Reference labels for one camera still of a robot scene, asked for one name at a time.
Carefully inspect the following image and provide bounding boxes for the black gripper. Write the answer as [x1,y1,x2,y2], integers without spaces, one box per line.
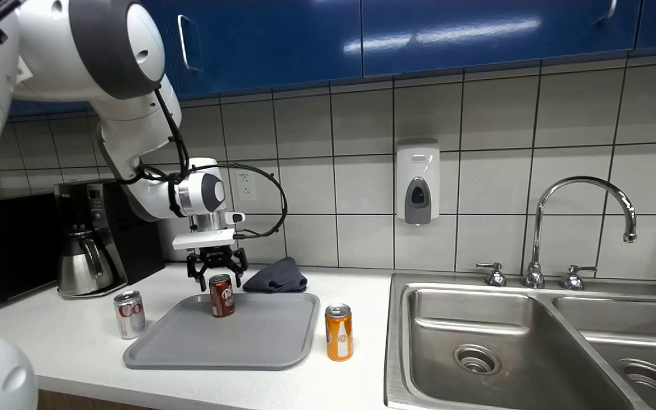
[182,243,251,294]

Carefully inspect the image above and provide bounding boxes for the red soda can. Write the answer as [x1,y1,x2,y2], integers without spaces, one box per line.
[207,274,237,318]

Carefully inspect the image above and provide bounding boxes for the silver soda can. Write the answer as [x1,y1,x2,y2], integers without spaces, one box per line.
[112,288,147,341]

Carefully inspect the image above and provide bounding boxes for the orange soda can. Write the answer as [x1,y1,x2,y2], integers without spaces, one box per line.
[324,302,356,361]

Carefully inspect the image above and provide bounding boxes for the grey plastic tray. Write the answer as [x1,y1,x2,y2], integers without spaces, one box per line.
[120,291,322,372]

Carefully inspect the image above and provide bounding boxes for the dark blue cloth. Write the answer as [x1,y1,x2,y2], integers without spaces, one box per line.
[241,257,310,295]

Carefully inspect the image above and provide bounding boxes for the black steel coffee maker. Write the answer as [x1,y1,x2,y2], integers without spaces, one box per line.
[52,178,170,301]

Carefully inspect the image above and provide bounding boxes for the steel coffee carafe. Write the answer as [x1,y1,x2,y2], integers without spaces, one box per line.
[56,227,127,298]

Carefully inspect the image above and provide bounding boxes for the wooden lower cabinets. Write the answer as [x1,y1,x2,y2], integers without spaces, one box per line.
[35,388,194,410]

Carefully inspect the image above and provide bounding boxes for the stainless steel double sink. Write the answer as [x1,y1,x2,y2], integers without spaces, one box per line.
[382,271,656,410]

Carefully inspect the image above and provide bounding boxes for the blue upper cabinets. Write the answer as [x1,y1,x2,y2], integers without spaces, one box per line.
[0,0,656,123]

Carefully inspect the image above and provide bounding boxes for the chrome gooseneck faucet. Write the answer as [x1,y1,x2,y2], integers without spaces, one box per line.
[523,172,639,288]

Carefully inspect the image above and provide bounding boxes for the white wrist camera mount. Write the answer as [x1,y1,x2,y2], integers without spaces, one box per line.
[170,210,248,255]

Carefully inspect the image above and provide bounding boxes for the white wall outlet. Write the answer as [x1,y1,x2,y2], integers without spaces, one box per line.
[235,169,260,205]

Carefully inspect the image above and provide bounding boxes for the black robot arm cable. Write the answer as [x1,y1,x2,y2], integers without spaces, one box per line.
[0,0,292,242]

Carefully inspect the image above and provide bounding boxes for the white wall soap dispenser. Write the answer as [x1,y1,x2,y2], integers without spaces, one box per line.
[393,139,442,227]

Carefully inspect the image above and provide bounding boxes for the chrome faucet handle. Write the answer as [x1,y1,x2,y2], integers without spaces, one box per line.
[561,261,600,291]
[474,260,507,288]

